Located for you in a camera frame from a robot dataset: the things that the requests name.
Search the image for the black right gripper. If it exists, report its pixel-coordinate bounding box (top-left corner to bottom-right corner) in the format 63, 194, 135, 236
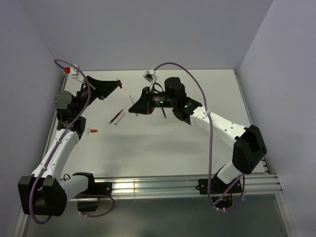
129, 86, 176, 115

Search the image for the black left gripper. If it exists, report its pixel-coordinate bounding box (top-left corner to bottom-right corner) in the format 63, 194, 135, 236
74, 76, 120, 116

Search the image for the purple pen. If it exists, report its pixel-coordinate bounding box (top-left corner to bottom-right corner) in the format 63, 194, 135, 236
161, 108, 167, 119

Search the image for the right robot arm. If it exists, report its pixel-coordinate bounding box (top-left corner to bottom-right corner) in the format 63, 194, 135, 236
128, 77, 267, 193

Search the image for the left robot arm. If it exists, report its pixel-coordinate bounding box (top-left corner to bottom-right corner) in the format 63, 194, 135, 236
18, 77, 122, 217

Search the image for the pink pen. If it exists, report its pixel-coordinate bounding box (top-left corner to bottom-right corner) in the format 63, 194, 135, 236
109, 109, 124, 124

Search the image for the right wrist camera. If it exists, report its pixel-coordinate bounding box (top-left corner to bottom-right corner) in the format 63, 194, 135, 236
143, 69, 158, 90

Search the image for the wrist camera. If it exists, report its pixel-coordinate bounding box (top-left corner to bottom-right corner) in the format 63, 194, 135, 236
64, 67, 84, 83
143, 69, 158, 90

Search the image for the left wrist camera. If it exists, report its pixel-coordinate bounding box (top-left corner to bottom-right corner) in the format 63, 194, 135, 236
64, 67, 84, 83

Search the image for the aluminium rail frame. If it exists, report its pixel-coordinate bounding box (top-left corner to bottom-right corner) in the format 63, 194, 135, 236
14, 70, 297, 237

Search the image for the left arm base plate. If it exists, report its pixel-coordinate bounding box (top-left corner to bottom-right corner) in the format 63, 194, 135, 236
75, 182, 112, 198

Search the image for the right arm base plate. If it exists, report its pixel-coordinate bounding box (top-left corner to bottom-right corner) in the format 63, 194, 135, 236
195, 178, 242, 195

